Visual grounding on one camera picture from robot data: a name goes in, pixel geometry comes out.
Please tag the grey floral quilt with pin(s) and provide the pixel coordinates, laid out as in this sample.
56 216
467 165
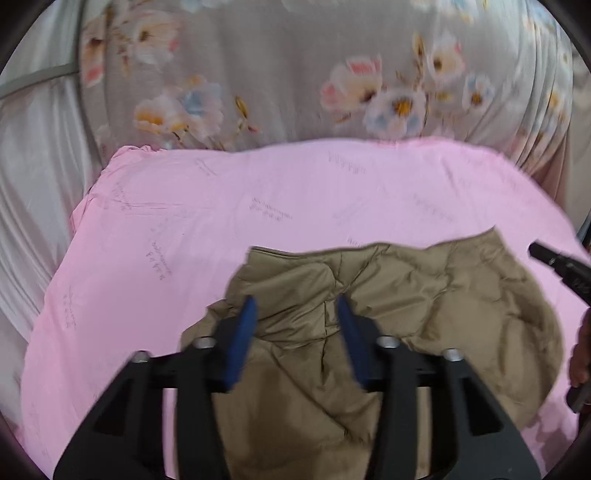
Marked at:
286 83

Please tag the grey curtain tie band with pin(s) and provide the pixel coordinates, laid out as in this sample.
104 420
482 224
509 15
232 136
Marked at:
37 81

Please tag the pink bed sheet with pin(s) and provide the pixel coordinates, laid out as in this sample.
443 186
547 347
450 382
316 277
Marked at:
231 207

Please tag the olive quilted jacket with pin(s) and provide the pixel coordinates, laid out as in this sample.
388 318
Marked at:
461 300

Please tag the white satin curtain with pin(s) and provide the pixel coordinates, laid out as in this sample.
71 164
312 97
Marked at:
37 175

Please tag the person's right hand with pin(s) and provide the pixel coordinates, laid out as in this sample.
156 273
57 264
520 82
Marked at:
582 355

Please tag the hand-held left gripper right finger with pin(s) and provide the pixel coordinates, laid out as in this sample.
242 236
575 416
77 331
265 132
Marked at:
353 341

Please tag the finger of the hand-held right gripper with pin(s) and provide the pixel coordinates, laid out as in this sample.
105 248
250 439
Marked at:
547 256
579 398

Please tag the beige curtain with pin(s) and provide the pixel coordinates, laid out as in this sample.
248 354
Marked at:
572 157

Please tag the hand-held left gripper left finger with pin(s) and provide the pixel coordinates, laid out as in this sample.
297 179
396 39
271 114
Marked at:
240 341

